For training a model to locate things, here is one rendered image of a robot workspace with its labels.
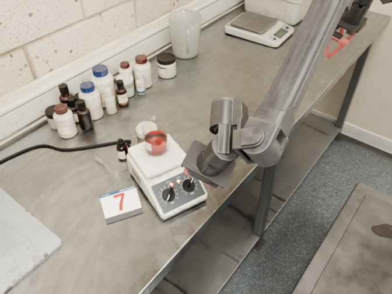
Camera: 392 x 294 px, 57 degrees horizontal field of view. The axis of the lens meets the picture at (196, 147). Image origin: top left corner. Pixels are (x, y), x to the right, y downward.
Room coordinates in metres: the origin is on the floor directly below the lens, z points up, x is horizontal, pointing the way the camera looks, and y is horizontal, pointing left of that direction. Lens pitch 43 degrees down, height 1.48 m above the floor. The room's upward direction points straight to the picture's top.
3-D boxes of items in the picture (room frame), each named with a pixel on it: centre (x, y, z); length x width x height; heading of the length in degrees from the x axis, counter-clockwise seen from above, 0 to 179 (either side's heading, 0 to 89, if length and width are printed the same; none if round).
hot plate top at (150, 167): (0.66, 0.10, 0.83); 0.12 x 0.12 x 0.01; 32
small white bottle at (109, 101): (0.94, 0.27, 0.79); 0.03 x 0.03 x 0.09
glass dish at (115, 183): (0.64, 0.20, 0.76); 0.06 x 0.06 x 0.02
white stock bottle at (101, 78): (1.00, 0.30, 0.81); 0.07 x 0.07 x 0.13
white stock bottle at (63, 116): (0.84, 0.39, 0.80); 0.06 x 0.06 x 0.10
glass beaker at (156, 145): (0.68, 0.10, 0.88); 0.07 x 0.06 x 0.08; 10
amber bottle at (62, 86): (0.93, 0.40, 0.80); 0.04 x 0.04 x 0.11
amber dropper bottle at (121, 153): (0.74, 0.21, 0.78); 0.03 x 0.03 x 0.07
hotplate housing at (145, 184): (0.64, 0.08, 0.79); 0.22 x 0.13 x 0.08; 32
